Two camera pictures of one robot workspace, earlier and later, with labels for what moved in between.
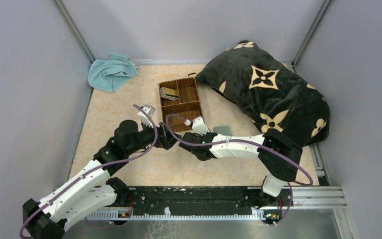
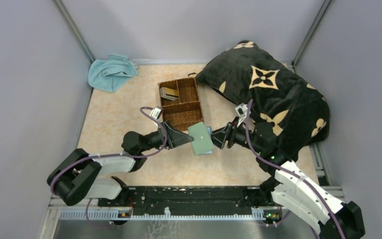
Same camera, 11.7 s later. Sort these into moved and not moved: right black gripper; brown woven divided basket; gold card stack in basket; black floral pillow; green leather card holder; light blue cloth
Moved: right black gripper; green leather card holder
Not moved: gold card stack in basket; brown woven divided basket; light blue cloth; black floral pillow
